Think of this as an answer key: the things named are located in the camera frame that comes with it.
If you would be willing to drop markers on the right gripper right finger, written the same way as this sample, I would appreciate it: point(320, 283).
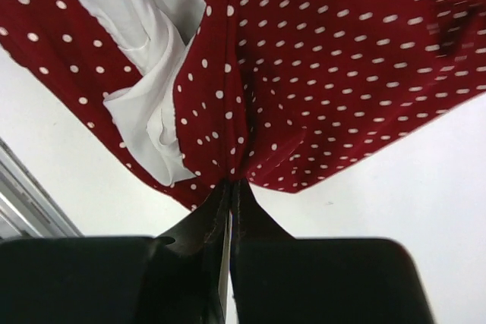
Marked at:
point(278, 278)

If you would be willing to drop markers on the red polka dot skirt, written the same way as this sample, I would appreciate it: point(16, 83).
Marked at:
point(283, 93)

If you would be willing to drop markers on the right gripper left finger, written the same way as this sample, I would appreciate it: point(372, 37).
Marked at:
point(176, 277)

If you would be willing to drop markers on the aluminium mounting rail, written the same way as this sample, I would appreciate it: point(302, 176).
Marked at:
point(27, 210)

